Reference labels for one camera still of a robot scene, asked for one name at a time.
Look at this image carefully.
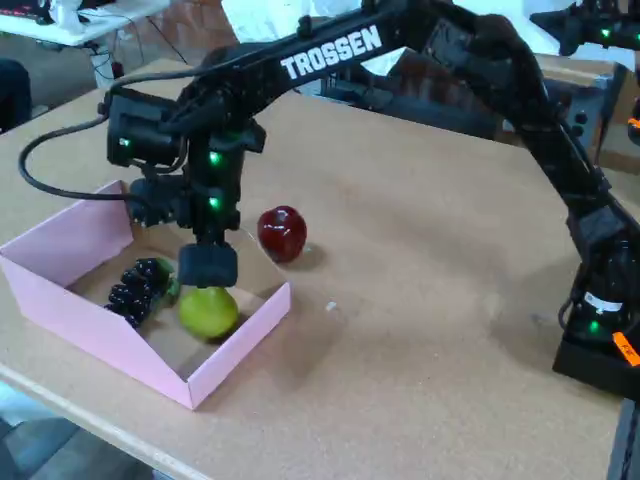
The green toy pear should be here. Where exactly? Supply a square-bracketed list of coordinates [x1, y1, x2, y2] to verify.
[178, 285, 240, 343]

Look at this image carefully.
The pink cardboard box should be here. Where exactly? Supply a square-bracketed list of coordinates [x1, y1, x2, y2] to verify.
[0, 178, 293, 412]

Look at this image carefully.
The red toy apple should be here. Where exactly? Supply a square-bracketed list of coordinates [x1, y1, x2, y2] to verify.
[256, 204, 308, 264]

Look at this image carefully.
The black toy grapes bunch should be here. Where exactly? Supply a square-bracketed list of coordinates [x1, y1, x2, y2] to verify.
[103, 256, 182, 331]

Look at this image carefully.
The white office desk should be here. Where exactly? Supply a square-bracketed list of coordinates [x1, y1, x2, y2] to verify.
[0, 0, 172, 49]

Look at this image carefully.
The wooden workbench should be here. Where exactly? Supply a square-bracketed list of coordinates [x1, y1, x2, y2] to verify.
[319, 49, 617, 161]

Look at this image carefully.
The small black camera box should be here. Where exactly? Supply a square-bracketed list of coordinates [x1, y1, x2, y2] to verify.
[128, 178, 194, 230]

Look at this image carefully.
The looped black cable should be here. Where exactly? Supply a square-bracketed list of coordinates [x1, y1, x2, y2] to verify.
[18, 69, 211, 202]

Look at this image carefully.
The grey post with sockets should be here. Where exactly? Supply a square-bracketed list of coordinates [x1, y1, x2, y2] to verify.
[558, 74, 615, 162]

